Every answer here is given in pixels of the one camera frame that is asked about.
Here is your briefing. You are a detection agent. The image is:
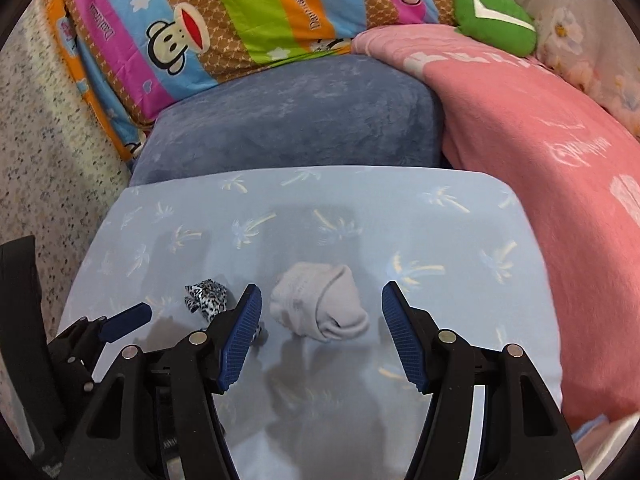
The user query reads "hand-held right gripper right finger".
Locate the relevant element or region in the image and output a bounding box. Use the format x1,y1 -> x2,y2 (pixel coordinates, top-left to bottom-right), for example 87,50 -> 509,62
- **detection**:
381,281 -> 586,480

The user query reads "colourful monkey print pillow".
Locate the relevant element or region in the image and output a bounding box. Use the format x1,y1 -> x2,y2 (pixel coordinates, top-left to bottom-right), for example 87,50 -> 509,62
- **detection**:
45,0 -> 471,161

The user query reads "green plush cushion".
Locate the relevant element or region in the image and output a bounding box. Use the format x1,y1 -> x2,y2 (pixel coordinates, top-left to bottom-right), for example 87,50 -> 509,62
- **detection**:
452,0 -> 537,58

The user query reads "leopard print scrunchie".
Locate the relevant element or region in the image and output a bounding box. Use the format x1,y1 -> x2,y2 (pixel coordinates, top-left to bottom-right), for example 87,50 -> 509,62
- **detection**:
184,279 -> 266,346

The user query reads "blue-grey velvet cushion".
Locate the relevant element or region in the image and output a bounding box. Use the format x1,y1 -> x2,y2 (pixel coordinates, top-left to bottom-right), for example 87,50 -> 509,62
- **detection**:
130,54 -> 446,188

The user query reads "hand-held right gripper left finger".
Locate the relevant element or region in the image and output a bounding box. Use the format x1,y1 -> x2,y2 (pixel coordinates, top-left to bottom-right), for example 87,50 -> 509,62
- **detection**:
60,282 -> 263,480

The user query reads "pink blanket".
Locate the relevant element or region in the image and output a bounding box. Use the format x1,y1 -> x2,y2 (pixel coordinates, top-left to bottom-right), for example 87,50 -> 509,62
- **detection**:
352,22 -> 640,431

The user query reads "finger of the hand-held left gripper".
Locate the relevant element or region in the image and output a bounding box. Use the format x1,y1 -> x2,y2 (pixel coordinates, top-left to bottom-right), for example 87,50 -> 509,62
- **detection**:
47,302 -> 153,393

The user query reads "pale floral cloth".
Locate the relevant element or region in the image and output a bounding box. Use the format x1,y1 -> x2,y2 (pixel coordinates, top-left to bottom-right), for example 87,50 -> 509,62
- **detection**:
467,0 -> 640,138

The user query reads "light blue palm-print sheet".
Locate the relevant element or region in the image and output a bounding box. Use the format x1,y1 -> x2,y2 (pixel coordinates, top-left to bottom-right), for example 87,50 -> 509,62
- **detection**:
55,165 -> 566,480

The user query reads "grey white sock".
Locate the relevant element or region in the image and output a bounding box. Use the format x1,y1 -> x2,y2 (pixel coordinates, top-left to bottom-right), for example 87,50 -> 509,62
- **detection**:
270,261 -> 370,343

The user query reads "white plastic bag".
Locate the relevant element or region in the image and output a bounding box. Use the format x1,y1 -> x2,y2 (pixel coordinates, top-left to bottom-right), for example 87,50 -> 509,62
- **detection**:
572,412 -> 637,476

